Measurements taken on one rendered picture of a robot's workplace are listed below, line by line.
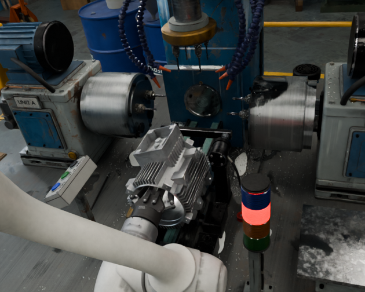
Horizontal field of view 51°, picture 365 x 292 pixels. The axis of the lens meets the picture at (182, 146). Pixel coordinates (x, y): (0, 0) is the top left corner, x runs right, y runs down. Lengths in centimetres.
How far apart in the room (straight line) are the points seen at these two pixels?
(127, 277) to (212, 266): 19
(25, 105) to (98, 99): 29
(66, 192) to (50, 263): 30
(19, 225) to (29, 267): 73
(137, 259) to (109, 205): 74
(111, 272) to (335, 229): 60
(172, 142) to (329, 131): 46
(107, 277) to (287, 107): 71
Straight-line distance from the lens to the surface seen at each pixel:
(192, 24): 122
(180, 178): 99
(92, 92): 141
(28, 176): 170
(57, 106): 146
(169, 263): 73
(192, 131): 128
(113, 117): 137
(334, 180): 131
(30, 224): 62
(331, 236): 110
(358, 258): 107
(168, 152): 104
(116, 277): 86
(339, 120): 117
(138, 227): 92
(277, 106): 120
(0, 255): 143
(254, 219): 82
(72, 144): 154
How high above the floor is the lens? 175
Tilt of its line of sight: 36 degrees down
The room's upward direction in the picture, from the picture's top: 9 degrees counter-clockwise
